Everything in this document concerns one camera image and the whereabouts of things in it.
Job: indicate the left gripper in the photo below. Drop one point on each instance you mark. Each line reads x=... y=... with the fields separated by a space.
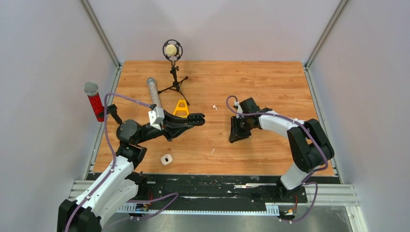
x=173 y=125

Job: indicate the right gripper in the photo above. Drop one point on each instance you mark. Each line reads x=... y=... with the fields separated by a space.
x=236 y=134

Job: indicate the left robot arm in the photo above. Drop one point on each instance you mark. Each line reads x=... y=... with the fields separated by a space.
x=90 y=211

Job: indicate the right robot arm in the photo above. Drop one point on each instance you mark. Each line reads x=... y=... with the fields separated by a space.
x=310 y=147

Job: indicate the white earbud case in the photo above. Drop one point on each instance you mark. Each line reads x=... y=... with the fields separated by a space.
x=166 y=159

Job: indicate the yellow green triangle toy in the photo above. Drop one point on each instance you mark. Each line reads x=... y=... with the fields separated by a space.
x=181 y=109

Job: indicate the black tripod stand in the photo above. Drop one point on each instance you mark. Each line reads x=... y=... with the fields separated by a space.
x=176 y=85

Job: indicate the silver glitter microphone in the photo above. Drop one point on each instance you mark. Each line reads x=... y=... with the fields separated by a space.
x=152 y=86

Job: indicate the cream microphone in shockmount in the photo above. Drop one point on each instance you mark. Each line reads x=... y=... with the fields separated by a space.
x=172 y=50

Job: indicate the red glitter microphone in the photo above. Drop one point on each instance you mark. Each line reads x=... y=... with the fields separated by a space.
x=92 y=91

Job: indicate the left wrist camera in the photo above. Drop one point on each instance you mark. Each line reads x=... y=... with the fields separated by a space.
x=156 y=117

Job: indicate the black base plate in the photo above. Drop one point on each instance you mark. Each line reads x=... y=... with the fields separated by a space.
x=220 y=192

